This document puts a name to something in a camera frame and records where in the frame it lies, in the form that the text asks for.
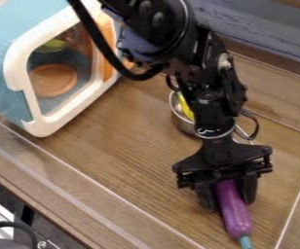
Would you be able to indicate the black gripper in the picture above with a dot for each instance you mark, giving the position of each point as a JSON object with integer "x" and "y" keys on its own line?
{"x": 220, "y": 160}

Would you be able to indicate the purple toy eggplant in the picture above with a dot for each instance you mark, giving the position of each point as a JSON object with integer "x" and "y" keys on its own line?
{"x": 236, "y": 216}

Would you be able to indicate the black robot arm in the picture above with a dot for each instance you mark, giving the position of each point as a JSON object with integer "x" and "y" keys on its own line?
{"x": 163, "y": 35}

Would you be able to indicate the yellow toy banana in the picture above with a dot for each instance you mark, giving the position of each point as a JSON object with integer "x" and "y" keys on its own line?
{"x": 184, "y": 106}

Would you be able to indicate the orange microwave turntable plate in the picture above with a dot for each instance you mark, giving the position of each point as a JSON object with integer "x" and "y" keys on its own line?
{"x": 53, "y": 79}

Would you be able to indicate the blue toy microwave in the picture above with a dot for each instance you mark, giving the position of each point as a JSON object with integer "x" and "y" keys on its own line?
{"x": 42, "y": 33}

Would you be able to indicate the silver pot with wire handle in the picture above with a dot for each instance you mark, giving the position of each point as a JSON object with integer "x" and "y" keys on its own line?
{"x": 187, "y": 125}

